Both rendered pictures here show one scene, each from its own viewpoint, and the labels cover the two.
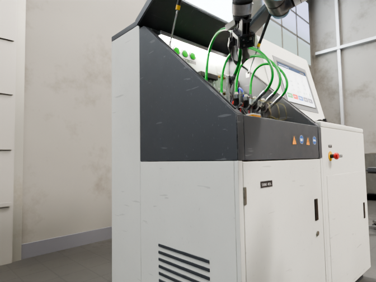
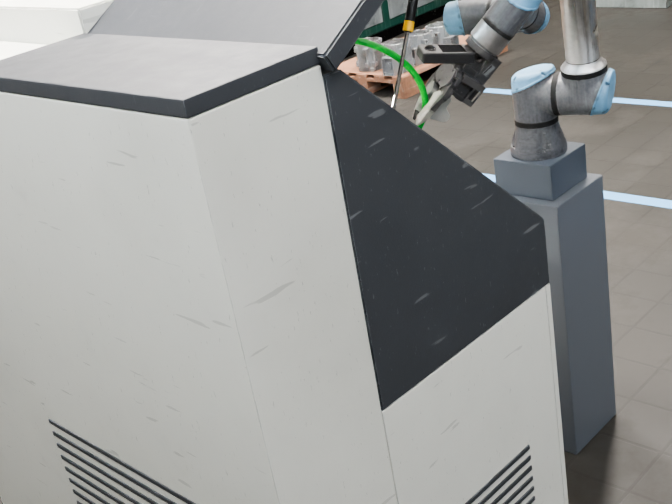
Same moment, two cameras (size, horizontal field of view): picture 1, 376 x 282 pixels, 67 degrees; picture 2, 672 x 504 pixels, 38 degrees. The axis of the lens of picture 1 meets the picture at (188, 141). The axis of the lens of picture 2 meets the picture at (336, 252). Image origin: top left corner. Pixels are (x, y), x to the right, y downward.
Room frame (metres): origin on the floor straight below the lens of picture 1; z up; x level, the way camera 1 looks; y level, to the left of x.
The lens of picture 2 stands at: (1.37, 1.81, 1.85)
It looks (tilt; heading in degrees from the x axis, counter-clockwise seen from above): 24 degrees down; 272
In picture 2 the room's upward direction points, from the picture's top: 10 degrees counter-clockwise
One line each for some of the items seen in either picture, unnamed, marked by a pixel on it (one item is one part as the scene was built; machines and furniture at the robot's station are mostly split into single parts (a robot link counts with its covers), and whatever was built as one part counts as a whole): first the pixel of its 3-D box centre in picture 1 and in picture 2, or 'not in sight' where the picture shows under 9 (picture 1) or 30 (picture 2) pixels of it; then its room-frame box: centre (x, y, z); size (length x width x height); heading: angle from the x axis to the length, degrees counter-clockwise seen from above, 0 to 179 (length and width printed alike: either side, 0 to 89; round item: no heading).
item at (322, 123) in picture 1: (325, 129); not in sight; (1.76, -0.85, 0.96); 0.70 x 0.22 x 0.03; 133
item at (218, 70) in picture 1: (225, 92); not in sight; (1.74, -0.24, 1.20); 0.13 x 0.03 x 0.31; 133
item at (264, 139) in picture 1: (283, 140); not in sight; (1.21, -0.41, 0.87); 0.62 x 0.04 x 0.16; 133
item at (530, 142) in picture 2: not in sight; (537, 133); (0.84, -0.72, 0.95); 0.15 x 0.15 x 0.10
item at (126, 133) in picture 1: (214, 165); (120, 368); (1.96, -0.18, 0.75); 1.40 x 0.28 x 1.50; 133
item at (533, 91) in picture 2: not in sight; (536, 92); (0.84, -0.72, 1.07); 0.13 x 0.12 x 0.14; 151
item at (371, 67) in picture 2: not in sight; (414, 46); (0.74, -5.18, 0.17); 1.19 x 0.83 x 0.35; 45
